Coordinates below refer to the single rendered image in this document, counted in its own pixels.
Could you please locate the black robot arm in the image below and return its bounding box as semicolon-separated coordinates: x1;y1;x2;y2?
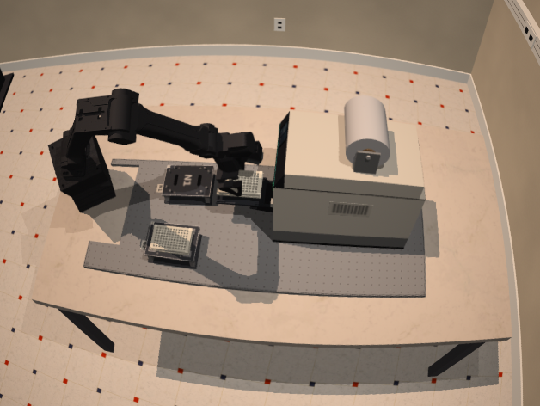
59;89;264;177

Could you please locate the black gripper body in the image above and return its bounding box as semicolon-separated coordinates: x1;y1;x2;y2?
213;153;239;189

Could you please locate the beige cylinder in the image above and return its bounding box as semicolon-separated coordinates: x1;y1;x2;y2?
344;95;390;166

